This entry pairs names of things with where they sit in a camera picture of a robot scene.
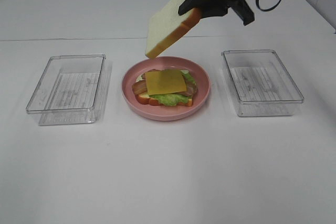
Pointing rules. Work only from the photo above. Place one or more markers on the bread slice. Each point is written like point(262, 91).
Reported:
point(141, 100)
point(166, 27)

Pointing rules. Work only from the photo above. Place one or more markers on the bacon strip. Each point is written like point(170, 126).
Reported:
point(139, 87)
point(191, 88)

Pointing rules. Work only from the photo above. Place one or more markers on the yellow cheese slice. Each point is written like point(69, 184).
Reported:
point(165, 82)

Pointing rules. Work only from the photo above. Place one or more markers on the green lettuce leaf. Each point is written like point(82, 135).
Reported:
point(172, 99)

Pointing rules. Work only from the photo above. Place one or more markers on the right clear plastic tray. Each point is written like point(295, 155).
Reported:
point(260, 84)

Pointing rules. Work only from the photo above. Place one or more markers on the clear plastic tray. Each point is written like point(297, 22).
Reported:
point(260, 84)
point(71, 90)

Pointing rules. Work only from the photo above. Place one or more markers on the pink round plate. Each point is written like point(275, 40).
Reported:
point(159, 112)

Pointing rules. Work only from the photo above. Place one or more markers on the left clear plastic tray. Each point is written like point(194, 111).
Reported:
point(71, 90)

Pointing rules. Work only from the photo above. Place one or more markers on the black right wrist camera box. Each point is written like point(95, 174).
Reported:
point(244, 12)

